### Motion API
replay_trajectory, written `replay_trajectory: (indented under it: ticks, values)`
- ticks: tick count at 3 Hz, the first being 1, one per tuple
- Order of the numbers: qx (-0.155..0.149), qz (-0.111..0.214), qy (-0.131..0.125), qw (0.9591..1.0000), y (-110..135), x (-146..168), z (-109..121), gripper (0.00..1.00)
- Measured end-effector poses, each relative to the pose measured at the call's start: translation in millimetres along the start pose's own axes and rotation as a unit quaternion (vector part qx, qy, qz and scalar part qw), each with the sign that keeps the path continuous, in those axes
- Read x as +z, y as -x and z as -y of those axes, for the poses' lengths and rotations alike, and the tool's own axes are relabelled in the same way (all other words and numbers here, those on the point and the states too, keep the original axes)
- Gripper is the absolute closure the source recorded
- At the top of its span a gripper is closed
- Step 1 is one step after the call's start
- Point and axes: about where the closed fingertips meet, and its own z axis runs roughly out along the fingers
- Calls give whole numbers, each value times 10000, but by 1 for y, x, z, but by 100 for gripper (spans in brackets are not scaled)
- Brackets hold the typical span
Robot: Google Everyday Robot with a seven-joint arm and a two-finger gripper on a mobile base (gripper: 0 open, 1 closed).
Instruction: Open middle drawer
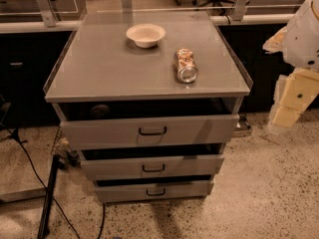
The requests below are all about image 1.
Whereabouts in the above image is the lying drink can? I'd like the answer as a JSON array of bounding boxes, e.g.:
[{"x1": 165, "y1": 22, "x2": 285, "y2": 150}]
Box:
[{"x1": 174, "y1": 48, "x2": 198, "y2": 84}]

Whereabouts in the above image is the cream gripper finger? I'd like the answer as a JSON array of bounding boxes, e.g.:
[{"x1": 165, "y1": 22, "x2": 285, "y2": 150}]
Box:
[
  {"x1": 267, "y1": 68, "x2": 319, "y2": 133},
  {"x1": 262, "y1": 27, "x2": 287, "y2": 53}
]

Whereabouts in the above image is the grey drawer cabinet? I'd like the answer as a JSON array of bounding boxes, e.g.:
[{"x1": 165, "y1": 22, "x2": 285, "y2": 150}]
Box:
[{"x1": 43, "y1": 10, "x2": 254, "y2": 205}]

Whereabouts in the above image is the grey drawer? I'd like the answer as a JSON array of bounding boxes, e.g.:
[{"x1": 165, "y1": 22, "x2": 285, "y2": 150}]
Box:
[
  {"x1": 95, "y1": 175, "x2": 213, "y2": 203},
  {"x1": 78, "y1": 143, "x2": 224, "y2": 181},
  {"x1": 61, "y1": 98, "x2": 239, "y2": 150}
]

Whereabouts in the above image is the round object in drawer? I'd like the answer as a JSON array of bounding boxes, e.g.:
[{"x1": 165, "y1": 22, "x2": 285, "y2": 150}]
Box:
[{"x1": 89, "y1": 105, "x2": 110, "y2": 120}]

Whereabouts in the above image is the white bowl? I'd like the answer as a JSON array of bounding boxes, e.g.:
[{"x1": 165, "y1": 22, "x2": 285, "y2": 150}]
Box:
[{"x1": 126, "y1": 24, "x2": 165, "y2": 49}]

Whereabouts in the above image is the black metal stand leg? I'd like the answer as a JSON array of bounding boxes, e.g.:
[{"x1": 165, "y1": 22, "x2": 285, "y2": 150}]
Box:
[{"x1": 37, "y1": 155, "x2": 60, "y2": 239}]

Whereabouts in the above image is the white counter rail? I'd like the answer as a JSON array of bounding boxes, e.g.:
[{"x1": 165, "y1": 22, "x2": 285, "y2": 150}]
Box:
[{"x1": 0, "y1": 14, "x2": 293, "y2": 34}]

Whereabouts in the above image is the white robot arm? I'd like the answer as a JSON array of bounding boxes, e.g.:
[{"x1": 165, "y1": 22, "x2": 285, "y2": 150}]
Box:
[{"x1": 262, "y1": 0, "x2": 319, "y2": 134}]

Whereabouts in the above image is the black floor cable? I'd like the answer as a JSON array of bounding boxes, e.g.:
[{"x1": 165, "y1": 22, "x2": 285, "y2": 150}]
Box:
[{"x1": 0, "y1": 121, "x2": 107, "y2": 239}]

